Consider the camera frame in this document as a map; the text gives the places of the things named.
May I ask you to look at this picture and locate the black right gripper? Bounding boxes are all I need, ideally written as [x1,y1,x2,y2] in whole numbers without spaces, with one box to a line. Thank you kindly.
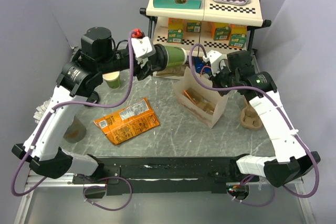
[208,63,239,97]

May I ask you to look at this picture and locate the black plastic cup lid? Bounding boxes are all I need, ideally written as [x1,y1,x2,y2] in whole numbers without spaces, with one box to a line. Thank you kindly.
[87,91,100,104]
[153,44,169,71]

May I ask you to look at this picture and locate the green paper coffee cup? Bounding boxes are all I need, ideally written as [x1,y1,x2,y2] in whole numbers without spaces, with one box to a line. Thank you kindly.
[165,46,187,68]
[102,71,121,89]

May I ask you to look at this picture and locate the brown cardboard cup carrier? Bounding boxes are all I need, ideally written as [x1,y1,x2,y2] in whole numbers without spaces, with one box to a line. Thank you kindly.
[183,88,215,115]
[239,98,263,131]

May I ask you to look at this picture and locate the white Cream Bear paper bag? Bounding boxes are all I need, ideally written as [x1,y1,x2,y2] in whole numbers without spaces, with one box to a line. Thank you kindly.
[173,67,229,129]

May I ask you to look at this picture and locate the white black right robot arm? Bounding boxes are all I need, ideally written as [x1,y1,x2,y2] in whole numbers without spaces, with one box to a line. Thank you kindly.
[203,50,321,187]

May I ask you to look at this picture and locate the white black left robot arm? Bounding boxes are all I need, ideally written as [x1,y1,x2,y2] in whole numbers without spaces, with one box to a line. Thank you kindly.
[12,27,168,183]

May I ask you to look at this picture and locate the blue chips bag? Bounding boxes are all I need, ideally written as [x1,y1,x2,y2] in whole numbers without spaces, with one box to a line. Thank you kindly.
[193,57,212,75]

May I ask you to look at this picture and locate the brown chips bag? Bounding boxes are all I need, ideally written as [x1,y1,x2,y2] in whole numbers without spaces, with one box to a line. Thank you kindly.
[153,65,186,80]

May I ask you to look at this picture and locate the orange green snack box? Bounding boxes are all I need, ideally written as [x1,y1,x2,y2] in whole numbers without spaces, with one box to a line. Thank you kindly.
[208,22,231,41]
[186,20,202,33]
[228,24,247,48]
[167,18,184,44]

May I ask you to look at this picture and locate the orange chips bag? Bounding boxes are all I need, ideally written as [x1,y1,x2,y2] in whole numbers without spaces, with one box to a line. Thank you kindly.
[94,98,160,145]

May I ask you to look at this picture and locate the cream black three-tier shelf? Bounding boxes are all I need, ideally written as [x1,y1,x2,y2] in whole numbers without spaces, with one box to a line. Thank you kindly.
[140,0,271,55]

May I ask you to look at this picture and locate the white paper straws bundle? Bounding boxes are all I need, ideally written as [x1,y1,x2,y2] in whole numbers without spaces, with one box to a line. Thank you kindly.
[33,99,51,124]

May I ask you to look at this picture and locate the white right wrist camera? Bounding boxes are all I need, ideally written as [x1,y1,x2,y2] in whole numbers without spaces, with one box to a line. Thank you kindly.
[203,50,227,76]

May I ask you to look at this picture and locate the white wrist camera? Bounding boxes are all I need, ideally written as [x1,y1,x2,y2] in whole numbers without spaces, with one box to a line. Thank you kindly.
[131,28,156,66]
[203,50,227,76]

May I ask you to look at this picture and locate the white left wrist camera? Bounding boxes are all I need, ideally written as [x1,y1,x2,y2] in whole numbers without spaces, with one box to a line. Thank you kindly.
[131,28,156,66]

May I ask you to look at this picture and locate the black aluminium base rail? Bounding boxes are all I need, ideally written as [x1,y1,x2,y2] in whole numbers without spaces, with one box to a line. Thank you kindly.
[25,157,289,204]

